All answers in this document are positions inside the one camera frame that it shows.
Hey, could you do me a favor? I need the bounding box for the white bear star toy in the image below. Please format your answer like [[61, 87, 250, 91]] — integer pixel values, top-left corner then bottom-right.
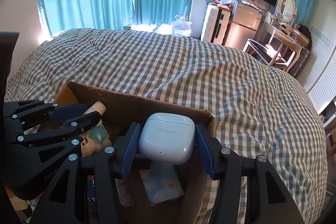
[[80, 121, 112, 157]]

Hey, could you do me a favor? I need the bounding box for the white cream tube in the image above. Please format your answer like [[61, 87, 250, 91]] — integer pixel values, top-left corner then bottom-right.
[[84, 101, 106, 116]]

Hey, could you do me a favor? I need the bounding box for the white earbuds case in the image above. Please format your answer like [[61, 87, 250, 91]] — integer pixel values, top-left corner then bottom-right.
[[138, 113, 195, 165]]

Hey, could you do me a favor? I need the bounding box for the blue tissue pack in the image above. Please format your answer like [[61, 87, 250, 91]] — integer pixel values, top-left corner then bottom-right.
[[139, 161, 185, 205]]

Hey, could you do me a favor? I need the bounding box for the brown cardboard box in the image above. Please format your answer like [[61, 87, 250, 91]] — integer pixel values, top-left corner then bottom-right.
[[54, 82, 218, 223]]

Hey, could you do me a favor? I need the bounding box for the grey white checkered duvet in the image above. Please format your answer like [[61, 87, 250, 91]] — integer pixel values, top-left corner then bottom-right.
[[5, 28, 328, 223]]

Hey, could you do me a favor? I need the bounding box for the white louvred wardrobe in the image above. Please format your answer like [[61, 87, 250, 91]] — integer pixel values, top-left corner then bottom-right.
[[297, 0, 335, 113]]

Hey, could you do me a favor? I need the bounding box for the clear water jug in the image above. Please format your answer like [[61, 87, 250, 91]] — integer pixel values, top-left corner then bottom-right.
[[171, 15, 192, 37]]

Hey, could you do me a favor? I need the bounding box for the wooden chair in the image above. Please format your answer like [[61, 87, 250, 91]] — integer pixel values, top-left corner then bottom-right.
[[243, 39, 287, 70]]

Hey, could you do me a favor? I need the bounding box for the white dressing table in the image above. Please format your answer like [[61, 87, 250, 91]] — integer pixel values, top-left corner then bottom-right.
[[259, 20, 303, 73]]

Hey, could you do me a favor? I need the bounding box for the white suitcase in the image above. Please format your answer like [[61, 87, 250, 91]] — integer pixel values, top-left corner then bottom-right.
[[201, 5, 231, 45]]

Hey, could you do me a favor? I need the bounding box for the silver mini fridge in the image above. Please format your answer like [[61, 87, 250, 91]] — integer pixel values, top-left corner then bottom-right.
[[222, 1, 262, 50]]

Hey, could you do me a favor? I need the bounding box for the oval vanity mirror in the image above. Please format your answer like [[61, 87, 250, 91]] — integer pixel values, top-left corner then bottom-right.
[[278, 0, 297, 23]]

